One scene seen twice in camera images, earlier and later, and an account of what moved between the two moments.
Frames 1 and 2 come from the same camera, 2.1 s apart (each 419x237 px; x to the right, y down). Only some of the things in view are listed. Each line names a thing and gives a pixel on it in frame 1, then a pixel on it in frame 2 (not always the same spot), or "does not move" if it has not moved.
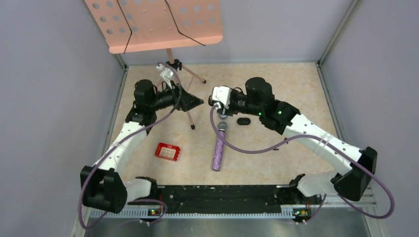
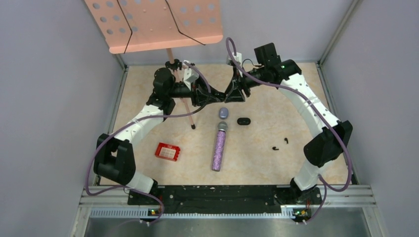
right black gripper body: (239, 103) → (249, 82)
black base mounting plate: (227, 199) does not move
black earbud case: (243, 121) does not move
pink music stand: (131, 25) does not move
